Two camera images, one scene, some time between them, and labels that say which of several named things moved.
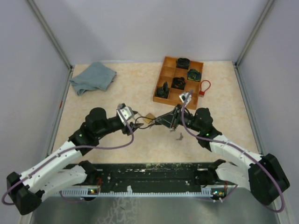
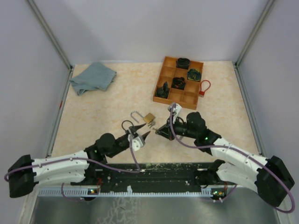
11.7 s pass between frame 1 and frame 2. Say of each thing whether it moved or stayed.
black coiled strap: stayed
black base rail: stayed
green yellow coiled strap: stayed
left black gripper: moved
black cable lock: moved
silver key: stayed
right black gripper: moved
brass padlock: stayed
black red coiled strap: stayed
